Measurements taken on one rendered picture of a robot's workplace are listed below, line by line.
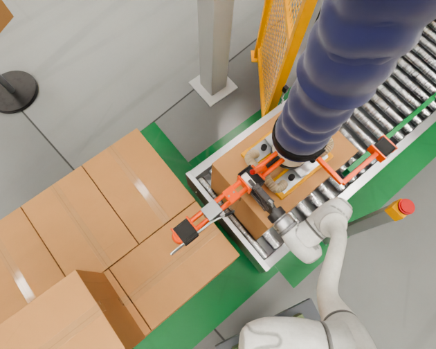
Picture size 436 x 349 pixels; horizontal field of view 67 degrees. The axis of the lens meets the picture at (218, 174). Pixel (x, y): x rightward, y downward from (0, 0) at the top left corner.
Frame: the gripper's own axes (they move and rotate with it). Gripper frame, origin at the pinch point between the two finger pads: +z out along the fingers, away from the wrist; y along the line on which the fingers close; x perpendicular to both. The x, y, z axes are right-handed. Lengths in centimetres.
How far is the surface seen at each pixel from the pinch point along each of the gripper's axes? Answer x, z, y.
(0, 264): -119, 56, 53
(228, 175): -1.2, 9.8, 12.7
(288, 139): 16.6, -0.3, -21.2
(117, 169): -40, 62, 54
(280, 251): 2, -34, 48
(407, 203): 49, -51, 3
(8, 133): -90, 165, 109
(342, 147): 52, -14, 13
